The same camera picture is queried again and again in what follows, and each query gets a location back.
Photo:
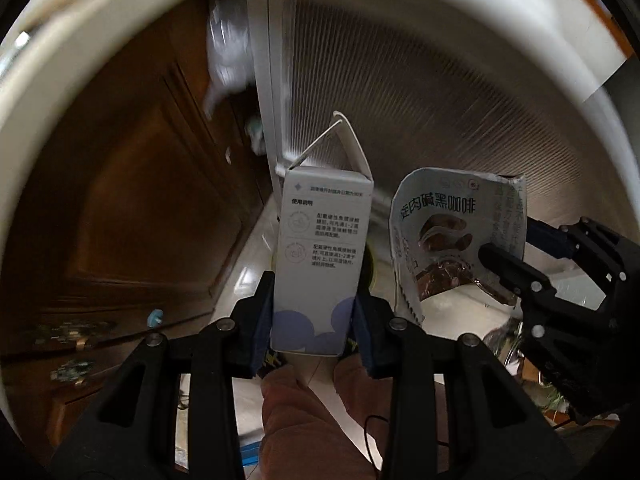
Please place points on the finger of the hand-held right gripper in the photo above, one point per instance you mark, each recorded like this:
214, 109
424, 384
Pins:
515, 272
550, 240

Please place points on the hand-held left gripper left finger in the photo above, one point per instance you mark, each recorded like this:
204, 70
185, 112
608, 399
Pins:
262, 315

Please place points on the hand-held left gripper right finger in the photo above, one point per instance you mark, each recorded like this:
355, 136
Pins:
364, 330

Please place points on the white and purple carton box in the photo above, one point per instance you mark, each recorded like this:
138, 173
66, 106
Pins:
320, 240

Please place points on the silver foil coffee packet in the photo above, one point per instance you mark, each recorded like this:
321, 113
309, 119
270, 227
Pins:
440, 210

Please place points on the person's patterned dark shoe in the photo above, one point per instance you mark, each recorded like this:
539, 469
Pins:
272, 360
351, 347

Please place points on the person's right leg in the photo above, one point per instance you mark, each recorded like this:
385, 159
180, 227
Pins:
365, 410

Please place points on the person's leg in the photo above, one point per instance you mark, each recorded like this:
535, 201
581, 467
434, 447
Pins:
295, 420
365, 410

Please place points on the person's left leg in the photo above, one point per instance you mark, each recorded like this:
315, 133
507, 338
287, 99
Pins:
295, 420

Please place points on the brown wooden cabinet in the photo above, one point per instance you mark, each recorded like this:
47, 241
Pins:
125, 210

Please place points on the pale blue object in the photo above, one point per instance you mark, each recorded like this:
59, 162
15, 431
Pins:
255, 135

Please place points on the ribbed glass door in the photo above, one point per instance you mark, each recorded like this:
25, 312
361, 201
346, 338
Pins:
425, 85

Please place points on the white plastic bag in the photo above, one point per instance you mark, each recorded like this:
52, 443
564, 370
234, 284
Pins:
227, 55

